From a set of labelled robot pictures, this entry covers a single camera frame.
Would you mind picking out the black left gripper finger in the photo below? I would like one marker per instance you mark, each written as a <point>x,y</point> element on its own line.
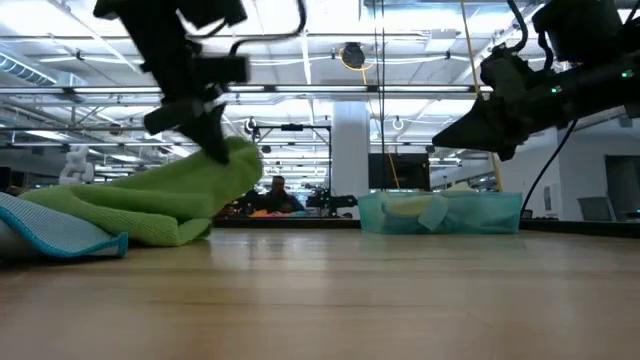
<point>212,135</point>

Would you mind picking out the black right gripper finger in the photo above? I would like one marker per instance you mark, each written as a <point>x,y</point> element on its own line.
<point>475,130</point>

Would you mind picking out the bright green microfiber towel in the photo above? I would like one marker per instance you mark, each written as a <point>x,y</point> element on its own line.
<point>165,200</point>

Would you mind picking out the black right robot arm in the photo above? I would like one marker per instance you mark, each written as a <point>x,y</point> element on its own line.
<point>590,30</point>

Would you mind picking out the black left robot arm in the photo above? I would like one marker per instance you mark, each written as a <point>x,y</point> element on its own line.
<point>155,40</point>

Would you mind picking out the black monitor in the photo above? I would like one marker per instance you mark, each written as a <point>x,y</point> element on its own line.
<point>412,172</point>

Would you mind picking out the teal plastic bin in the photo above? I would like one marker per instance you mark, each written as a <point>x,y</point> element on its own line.
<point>480,215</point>

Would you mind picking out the person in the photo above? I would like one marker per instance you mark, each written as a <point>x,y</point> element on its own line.
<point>279,197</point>

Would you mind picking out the colourful cloth pile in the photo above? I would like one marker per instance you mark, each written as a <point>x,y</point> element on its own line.
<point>275,214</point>

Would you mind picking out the long strip light fixture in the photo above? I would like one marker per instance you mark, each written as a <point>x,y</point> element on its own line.
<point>320,89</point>

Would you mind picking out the dark door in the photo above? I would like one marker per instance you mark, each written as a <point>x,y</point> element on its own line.
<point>622,185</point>

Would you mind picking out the white pillar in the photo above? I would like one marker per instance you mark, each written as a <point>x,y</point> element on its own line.
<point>351,150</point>

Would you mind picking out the black background robot arms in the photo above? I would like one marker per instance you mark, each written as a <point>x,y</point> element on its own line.
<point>330,201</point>

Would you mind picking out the white robot figure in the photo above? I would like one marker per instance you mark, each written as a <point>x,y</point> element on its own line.
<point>76,170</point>

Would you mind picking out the light blue teal-edged towel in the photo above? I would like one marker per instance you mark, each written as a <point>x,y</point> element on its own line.
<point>50,230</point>

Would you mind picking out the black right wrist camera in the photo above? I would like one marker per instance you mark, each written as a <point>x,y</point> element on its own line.
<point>505,70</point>

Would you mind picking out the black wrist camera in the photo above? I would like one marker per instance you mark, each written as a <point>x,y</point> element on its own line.
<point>505,70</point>
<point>215,11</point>

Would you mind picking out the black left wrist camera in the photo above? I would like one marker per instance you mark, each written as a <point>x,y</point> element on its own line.
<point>215,11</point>

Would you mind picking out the black background rig frame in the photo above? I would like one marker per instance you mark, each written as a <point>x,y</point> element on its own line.
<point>291,127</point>

